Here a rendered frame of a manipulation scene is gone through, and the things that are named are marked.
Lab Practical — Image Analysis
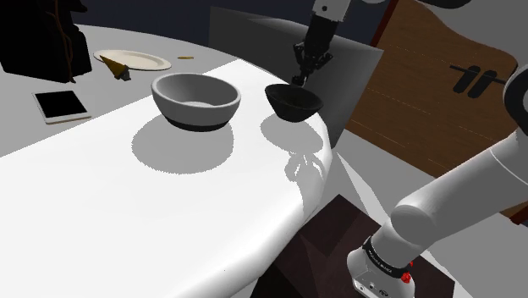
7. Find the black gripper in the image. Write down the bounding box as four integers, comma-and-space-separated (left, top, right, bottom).
291, 12, 340, 87

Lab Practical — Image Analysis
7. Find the black bowl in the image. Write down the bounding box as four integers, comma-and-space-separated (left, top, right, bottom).
264, 83, 324, 123

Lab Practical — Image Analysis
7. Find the grey flat panel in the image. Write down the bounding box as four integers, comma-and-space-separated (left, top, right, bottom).
207, 5, 385, 150

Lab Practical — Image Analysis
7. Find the grey bowl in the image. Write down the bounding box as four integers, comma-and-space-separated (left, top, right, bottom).
151, 73, 242, 133

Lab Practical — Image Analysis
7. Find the cream plate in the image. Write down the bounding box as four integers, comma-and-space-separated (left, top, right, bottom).
93, 49, 173, 72

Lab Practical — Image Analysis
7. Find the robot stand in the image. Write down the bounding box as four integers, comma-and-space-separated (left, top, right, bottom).
250, 193, 457, 298

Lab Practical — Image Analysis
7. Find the brown cone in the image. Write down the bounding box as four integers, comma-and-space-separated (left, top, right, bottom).
99, 55, 132, 82

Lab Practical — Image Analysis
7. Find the white round table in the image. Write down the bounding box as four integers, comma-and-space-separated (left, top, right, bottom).
0, 24, 334, 298

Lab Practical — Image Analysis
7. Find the white tablet with black screen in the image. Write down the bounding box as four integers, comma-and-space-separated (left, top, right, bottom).
32, 90, 93, 125

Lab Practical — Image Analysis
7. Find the brown wooden board, black handle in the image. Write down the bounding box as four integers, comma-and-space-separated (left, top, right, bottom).
344, 0, 520, 179

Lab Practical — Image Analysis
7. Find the black bag with brown strap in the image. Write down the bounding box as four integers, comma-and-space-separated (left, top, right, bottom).
0, 0, 93, 84

